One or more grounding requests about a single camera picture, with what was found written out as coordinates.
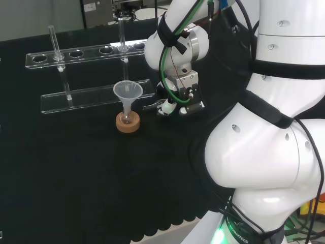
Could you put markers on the black cloth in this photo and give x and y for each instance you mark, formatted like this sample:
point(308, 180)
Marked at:
point(76, 165)

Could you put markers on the white round object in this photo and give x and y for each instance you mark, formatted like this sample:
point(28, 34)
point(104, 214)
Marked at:
point(149, 12)

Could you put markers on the round-bottom glass flask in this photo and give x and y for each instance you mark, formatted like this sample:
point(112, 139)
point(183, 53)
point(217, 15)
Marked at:
point(125, 117)

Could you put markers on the grey cabinet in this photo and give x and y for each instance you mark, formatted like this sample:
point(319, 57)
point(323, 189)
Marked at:
point(97, 12)

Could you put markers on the clear plastic funnel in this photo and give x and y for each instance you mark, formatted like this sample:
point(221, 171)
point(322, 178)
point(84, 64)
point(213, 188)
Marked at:
point(127, 90)

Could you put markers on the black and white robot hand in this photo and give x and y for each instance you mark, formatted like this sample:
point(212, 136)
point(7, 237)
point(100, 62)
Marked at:
point(186, 87)

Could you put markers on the clear funnel stand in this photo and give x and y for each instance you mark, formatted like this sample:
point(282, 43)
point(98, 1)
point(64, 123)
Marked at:
point(83, 97)

